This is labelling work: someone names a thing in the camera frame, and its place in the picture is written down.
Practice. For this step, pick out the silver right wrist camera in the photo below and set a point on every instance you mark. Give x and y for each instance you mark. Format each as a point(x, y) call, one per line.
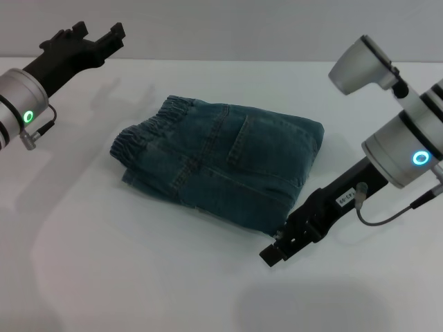
point(360, 65)

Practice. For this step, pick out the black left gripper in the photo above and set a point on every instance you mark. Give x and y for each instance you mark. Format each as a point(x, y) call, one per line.
point(62, 67)

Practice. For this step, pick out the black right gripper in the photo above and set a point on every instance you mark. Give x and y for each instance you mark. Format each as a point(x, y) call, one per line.
point(349, 188)

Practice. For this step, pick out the blue denim shorts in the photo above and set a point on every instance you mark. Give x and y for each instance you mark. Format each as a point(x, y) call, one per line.
point(225, 155)

